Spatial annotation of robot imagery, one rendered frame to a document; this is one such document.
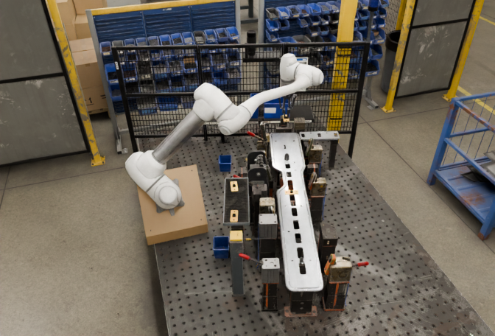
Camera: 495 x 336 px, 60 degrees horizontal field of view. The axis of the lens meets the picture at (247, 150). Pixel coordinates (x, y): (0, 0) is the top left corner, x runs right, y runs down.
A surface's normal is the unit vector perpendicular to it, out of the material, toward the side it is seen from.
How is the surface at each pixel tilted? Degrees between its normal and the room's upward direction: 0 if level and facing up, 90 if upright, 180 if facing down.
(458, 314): 0
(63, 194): 0
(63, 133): 88
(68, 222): 0
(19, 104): 89
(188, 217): 49
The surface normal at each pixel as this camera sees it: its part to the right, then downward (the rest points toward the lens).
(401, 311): -0.01, -0.81
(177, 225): 0.20, -0.11
